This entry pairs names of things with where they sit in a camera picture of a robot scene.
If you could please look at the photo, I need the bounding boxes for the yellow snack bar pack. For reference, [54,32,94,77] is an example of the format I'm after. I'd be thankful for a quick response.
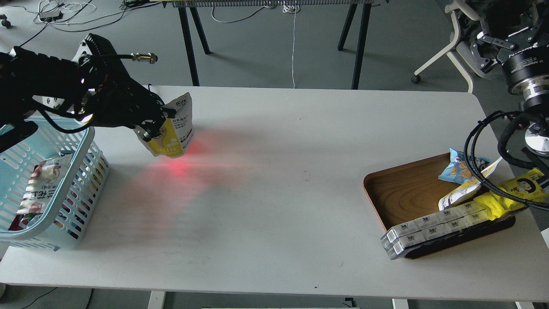
[473,168,548,221]

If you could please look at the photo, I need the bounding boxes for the blue snack bag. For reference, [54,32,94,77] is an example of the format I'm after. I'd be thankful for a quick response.
[438,148,474,184]

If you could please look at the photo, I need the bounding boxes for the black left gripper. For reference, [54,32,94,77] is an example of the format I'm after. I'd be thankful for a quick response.
[74,33,177,142]

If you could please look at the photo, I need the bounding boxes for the black leg background table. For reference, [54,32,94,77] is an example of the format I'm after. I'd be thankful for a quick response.
[151,0,389,90]

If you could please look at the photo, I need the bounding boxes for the white hanging cable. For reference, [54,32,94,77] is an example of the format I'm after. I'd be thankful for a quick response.
[282,4,301,89]

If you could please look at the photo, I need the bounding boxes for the white red snack bag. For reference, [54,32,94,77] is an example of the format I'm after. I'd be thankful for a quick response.
[9,153,73,231]

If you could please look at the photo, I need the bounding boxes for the white grey office chair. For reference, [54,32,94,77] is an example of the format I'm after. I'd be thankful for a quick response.
[410,0,480,94]

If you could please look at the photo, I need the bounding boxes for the clear wrapped box pack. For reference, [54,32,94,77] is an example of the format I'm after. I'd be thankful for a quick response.
[380,201,491,260]

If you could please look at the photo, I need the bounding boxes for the brown wooden tray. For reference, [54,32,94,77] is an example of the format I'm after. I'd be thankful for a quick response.
[363,153,516,259]

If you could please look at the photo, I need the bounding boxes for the light blue plastic basket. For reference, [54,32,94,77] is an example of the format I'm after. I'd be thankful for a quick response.
[0,116,110,251]

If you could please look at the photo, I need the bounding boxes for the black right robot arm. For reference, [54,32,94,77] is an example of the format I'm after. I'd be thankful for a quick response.
[464,0,549,198]

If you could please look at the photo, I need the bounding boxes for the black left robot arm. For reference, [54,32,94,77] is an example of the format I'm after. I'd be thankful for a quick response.
[0,33,176,152]

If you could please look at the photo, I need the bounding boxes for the floor cables and adapter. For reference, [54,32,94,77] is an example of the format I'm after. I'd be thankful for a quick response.
[0,0,151,58]

